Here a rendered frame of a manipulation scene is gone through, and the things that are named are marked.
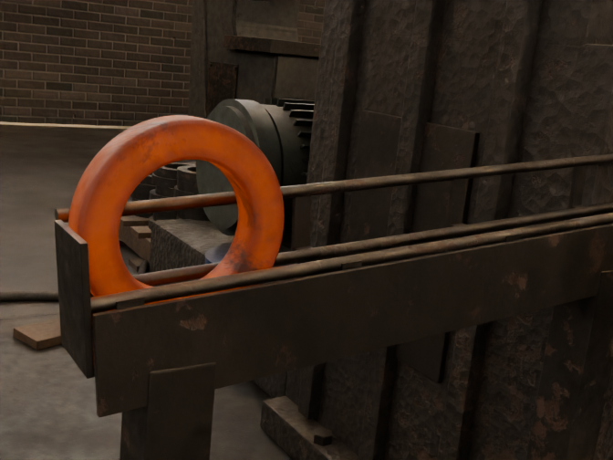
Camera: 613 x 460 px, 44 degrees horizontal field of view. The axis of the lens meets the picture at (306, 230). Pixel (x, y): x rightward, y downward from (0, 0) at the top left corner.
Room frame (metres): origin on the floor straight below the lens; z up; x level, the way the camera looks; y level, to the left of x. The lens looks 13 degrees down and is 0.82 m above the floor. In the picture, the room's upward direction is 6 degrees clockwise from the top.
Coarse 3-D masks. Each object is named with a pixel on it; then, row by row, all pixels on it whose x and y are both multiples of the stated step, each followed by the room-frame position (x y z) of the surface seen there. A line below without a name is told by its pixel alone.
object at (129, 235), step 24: (168, 168) 2.67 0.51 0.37; (192, 168) 2.55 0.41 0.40; (144, 192) 2.83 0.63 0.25; (168, 192) 2.65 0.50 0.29; (192, 192) 2.43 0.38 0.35; (144, 216) 2.85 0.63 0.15; (168, 216) 2.64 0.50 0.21; (192, 216) 2.45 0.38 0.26; (120, 240) 2.93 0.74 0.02; (144, 240) 2.70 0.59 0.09
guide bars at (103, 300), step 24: (600, 216) 0.86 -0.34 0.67; (456, 240) 0.74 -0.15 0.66; (480, 240) 0.75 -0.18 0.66; (504, 240) 0.78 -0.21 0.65; (312, 264) 0.65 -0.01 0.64; (336, 264) 0.66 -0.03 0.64; (360, 264) 0.67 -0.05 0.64; (144, 288) 0.57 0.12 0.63; (168, 288) 0.57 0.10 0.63; (192, 288) 0.58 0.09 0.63; (216, 288) 0.59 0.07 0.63
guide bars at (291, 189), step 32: (576, 160) 0.95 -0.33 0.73; (608, 160) 0.99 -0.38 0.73; (288, 192) 0.72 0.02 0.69; (320, 192) 0.74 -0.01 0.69; (576, 192) 0.96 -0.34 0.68; (448, 224) 0.85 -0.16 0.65; (480, 224) 0.85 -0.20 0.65; (512, 224) 0.87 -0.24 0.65; (288, 256) 0.70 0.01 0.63; (320, 256) 0.72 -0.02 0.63
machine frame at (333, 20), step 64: (384, 0) 1.42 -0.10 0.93; (448, 0) 1.28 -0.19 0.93; (512, 0) 1.12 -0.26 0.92; (576, 0) 1.07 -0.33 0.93; (320, 64) 1.57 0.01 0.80; (384, 64) 1.40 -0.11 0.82; (448, 64) 1.26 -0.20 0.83; (512, 64) 1.11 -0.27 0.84; (576, 64) 1.05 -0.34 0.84; (320, 128) 1.55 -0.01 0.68; (384, 128) 1.37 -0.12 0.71; (448, 128) 1.23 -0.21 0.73; (512, 128) 1.10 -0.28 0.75; (576, 128) 1.04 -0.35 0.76; (384, 192) 1.35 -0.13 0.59; (448, 192) 1.21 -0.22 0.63; (512, 192) 1.11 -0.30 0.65; (512, 320) 1.08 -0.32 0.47; (320, 384) 1.46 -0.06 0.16; (384, 384) 1.27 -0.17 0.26; (448, 384) 1.13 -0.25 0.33; (512, 384) 1.06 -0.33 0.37; (320, 448) 1.36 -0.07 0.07; (384, 448) 1.28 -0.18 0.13; (448, 448) 1.11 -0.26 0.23; (512, 448) 1.05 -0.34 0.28
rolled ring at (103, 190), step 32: (160, 128) 0.59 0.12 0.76; (192, 128) 0.60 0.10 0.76; (224, 128) 0.62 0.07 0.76; (96, 160) 0.58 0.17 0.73; (128, 160) 0.58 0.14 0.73; (160, 160) 0.59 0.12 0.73; (224, 160) 0.62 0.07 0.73; (256, 160) 0.64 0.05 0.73; (96, 192) 0.56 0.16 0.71; (128, 192) 0.58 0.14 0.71; (256, 192) 0.64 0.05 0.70; (96, 224) 0.56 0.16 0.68; (256, 224) 0.64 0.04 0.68; (96, 256) 0.56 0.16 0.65; (224, 256) 0.66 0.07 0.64; (256, 256) 0.64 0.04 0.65; (96, 288) 0.56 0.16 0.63; (128, 288) 0.58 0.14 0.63
